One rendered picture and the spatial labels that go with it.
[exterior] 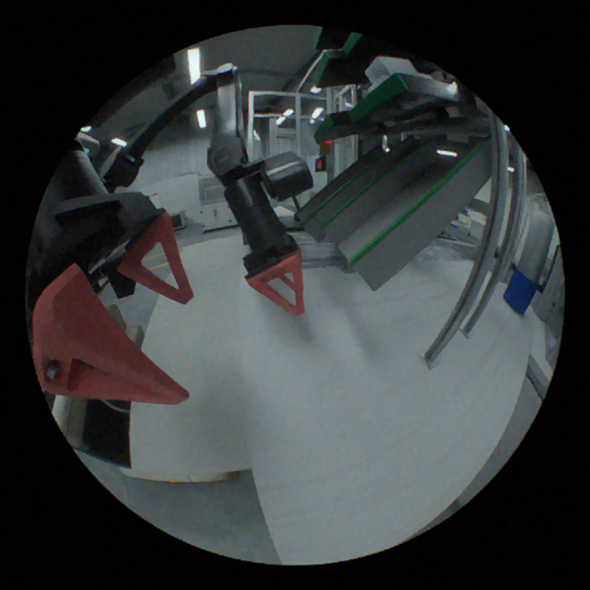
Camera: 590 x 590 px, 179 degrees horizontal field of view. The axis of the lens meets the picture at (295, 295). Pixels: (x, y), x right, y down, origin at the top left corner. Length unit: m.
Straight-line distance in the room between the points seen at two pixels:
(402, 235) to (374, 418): 0.20
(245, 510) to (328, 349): 1.04
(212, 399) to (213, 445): 0.06
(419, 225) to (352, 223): 0.13
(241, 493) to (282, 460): 0.93
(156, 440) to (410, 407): 0.33
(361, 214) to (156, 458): 0.44
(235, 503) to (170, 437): 0.92
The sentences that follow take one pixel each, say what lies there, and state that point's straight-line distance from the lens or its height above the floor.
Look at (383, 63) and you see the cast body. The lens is 0.24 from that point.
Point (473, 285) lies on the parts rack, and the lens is 0.26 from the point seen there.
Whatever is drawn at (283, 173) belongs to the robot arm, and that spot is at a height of 1.10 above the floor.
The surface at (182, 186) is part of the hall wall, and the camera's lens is 8.82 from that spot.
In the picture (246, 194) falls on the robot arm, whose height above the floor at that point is 1.07.
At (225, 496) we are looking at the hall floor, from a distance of 1.16.
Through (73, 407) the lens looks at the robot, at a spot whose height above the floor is 0.76.
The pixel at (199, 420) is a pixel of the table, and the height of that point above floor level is 0.86.
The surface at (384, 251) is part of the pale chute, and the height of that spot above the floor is 1.03.
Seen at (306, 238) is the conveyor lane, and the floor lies 0.95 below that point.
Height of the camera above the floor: 1.07
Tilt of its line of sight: 35 degrees down
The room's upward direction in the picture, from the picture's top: straight up
